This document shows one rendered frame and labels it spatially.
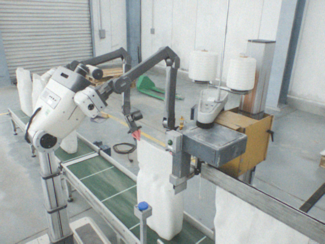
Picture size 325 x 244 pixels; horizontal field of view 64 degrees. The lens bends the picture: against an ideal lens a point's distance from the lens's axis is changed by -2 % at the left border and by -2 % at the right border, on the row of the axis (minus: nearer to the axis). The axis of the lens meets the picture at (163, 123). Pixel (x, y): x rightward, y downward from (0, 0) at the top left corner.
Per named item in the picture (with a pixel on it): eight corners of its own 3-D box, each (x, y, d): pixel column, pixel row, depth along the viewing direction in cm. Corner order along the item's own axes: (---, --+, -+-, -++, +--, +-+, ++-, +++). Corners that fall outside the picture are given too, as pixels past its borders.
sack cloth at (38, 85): (32, 124, 379) (24, 74, 351) (47, 120, 392) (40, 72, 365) (44, 134, 347) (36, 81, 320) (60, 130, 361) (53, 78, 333)
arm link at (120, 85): (163, 42, 160) (172, 40, 151) (172, 62, 165) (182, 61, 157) (104, 83, 144) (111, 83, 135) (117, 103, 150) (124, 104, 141)
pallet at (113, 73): (82, 77, 708) (81, 72, 702) (121, 72, 777) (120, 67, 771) (94, 83, 648) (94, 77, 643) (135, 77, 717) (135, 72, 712)
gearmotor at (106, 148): (89, 150, 331) (88, 140, 325) (99, 147, 340) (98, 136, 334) (101, 160, 310) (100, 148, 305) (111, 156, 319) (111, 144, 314)
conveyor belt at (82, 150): (12, 114, 435) (11, 110, 432) (36, 110, 459) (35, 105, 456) (65, 171, 284) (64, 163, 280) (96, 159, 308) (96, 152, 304)
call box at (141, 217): (133, 214, 155) (133, 205, 153) (144, 208, 160) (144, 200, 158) (141, 221, 150) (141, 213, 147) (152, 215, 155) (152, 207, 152)
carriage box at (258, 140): (203, 161, 166) (208, 114, 154) (234, 145, 187) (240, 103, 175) (237, 178, 149) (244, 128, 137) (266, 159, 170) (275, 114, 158)
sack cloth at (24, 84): (19, 111, 425) (10, 68, 398) (31, 109, 438) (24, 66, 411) (29, 119, 394) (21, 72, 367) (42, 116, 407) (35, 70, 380)
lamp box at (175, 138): (165, 147, 136) (165, 131, 132) (171, 144, 139) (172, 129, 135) (175, 153, 131) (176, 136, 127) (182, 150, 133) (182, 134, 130)
